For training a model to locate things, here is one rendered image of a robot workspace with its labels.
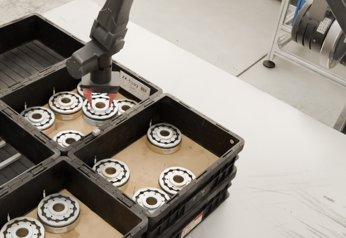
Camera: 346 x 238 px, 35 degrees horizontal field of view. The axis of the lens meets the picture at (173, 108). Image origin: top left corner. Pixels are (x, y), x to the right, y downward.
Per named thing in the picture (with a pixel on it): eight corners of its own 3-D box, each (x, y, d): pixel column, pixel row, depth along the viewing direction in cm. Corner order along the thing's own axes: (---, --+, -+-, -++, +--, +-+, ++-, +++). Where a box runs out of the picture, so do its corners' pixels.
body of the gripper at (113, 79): (119, 91, 150) (120, 69, 145) (81, 90, 148) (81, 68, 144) (119, 77, 155) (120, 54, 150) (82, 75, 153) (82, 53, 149)
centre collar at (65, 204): (59, 198, 138) (59, 196, 138) (73, 208, 136) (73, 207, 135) (44, 208, 135) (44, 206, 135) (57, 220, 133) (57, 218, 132)
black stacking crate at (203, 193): (161, 121, 174) (165, 92, 167) (238, 171, 161) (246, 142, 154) (65, 186, 148) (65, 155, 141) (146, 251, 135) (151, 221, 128)
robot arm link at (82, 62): (126, 38, 138) (103, 16, 140) (93, 56, 131) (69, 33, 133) (115, 69, 147) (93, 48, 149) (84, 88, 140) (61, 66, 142)
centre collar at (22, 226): (24, 222, 131) (24, 220, 131) (37, 234, 129) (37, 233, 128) (6, 233, 128) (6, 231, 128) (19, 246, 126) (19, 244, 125)
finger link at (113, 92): (117, 114, 155) (118, 87, 149) (91, 114, 154) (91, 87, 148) (117, 99, 160) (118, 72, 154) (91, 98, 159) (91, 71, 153)
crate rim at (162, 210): (165, 97, 168) (166, 90, 166) (245, 147, 155) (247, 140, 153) (64, 160, 142) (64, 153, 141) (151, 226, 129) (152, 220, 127)
